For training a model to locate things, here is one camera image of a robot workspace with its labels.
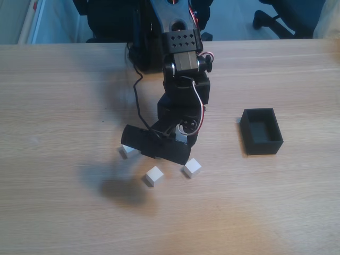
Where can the white leaning board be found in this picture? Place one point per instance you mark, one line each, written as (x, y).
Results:
(27, 24)

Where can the white cube block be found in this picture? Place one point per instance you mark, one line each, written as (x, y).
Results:
(154, 176)
(127, 152)
(192, 167)

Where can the black open box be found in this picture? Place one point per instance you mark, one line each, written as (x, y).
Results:
(263, 148)

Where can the person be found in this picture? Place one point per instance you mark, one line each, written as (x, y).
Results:
(329, 21)

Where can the black oval camera box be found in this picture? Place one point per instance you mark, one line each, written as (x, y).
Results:
(148, 143)

